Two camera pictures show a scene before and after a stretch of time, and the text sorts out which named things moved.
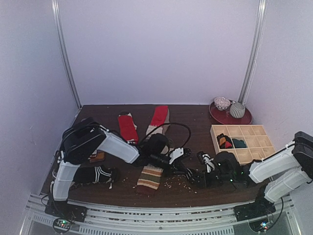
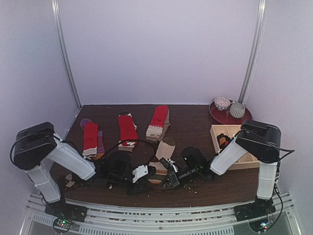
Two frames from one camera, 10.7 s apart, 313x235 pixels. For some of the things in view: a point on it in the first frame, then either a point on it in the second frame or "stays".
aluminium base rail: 212,220 stays
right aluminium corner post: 256,51 stays
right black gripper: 204,173 -> 171,178
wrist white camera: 176,153 -> 139,172
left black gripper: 174,170 -> 138,187
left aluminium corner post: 56,6 stays
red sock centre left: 128,128 stays
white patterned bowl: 221,103 stays
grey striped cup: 237,109 stays
